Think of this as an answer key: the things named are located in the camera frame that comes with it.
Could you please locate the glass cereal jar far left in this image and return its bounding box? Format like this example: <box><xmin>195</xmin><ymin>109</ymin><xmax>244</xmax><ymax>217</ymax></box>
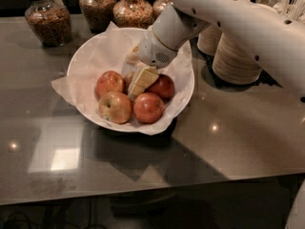
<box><xmin>25</xmin><ymin>0</ymin><xmax>71</xmax><ymax>47</ymax></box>

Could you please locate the dark apple back middle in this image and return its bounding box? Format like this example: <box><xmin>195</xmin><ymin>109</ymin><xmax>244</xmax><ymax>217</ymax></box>
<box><xmin>124</xmin><ymin>71</ymin><xmax>134</xmax><ymax>92</ymax></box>

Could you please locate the red apple back left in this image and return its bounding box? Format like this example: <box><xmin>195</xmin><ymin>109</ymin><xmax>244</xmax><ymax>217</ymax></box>
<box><xmin>95</xmin><ymin>71</ymin><xmax>125</xmax><ymax>98</ymax></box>

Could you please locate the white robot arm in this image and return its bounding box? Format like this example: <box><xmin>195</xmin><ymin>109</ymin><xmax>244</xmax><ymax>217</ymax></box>
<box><xmin>140</xmin><ymin>0</ymin><xmax>305</xmax><ymax>229</ymax></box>

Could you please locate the orange-red apple front right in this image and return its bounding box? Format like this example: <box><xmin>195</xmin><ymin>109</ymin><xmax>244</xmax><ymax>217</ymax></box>
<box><xmin>133</xmin><ymin>93</ymin><xmax>165</xmax><ymax>124</ymax></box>

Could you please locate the red apple back right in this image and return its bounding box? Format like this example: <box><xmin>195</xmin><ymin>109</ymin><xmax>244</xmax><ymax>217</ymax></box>
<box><xmin>146</xmin><ymin>74</ymin><xmax>175</xmax><ymax>100</ymax></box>

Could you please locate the red apple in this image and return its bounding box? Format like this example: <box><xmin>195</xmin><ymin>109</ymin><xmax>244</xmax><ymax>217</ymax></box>
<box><xmin>146</xmin><ymin>74</ymin><xmax>175</xmax><ymax>100</ymax></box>
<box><xmin>95</xmin><ymin>71</ymin><xmax>125</xmax><ymax>98</ymax></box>

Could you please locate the paper bowl stack front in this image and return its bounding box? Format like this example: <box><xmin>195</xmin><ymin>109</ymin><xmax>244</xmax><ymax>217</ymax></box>
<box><xmin>212</xmin><ymin>33</ymin><xmax>262</xmax><ymax>85</ymax></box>

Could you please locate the yellow-red apple with sticker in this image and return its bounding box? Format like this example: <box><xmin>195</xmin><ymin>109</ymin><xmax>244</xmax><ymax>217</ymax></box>
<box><xmin>98</xmin><ymin>92</ymin><xmax>132</xmax><ymax>124</ymax></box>

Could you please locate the paper bowl stack back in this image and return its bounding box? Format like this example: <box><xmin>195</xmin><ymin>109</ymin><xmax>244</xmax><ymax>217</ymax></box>
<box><xmin>196</xmin><ymin>0</ymin><xmax>251</xmax><ymax>57</ymax></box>

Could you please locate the glass cereal jar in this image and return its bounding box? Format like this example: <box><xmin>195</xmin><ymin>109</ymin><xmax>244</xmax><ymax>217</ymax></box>
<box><xmin>25</xmin><ymin>0</ymin><xmax>71</xmax><ymax>47</ymax></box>
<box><xmin>152</xmin><ymin>0</ymin><xmax>172</xmax><ymax>20</ymax></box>
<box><xmin>79</xmin><ymin>0</ymin><xmax>116</xmax><ymax>32</ymax></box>
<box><xmin>113</xmin><ymin>0</ymin><xmax>153</xmax><ymax>29</ymax></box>

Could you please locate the paper bowl stack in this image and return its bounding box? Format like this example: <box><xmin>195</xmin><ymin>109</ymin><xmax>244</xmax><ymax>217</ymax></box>
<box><xmin>212</xmin><ymin>33</ymin><xmax>262</xmax><ymax>85</ymax></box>
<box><xmin>196</xmin><ymin>0</ymin><xmax>251</xmax><ymax>57</ymax></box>

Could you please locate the white paper liner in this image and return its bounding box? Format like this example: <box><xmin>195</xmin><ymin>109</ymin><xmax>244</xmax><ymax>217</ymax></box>
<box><xmin>51</xmin><ymin>21</ymin><xmax>193</xmax><ymax>136</ymax></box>

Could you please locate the white stir sticks bundle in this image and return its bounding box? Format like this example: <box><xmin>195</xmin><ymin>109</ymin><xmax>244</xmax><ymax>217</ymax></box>
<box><xmin>280</xmin><ymin>0</ymin><xmax>305</xmax><ymax>21</ymax></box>

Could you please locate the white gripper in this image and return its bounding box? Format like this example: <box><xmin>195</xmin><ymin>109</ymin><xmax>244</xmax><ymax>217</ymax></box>
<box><xmin>125</xmin><ymin>28</ymin><xmax>177</xmax><ymax>100</ymax></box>

